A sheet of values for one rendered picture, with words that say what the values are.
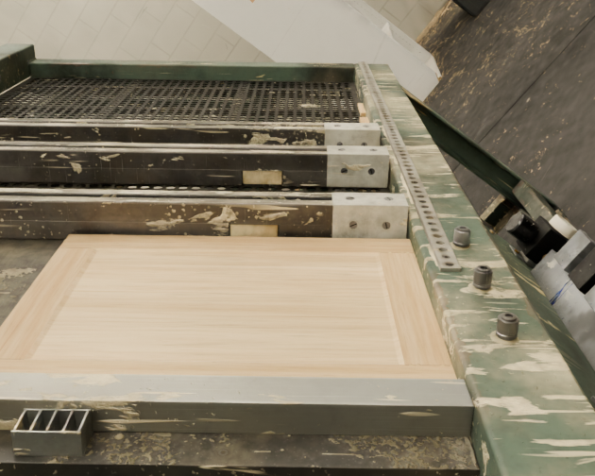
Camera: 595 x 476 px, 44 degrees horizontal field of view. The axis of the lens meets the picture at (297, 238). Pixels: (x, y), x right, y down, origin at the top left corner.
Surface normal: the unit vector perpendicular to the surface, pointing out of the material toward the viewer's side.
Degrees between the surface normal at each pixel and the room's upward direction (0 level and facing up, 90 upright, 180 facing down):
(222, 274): 55
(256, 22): 90
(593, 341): 0
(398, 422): 90
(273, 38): 90
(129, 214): 90
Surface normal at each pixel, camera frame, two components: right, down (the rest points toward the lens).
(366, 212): 0.00, 0.39
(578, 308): -0.81, -0.55
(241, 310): 0.01, -0.92
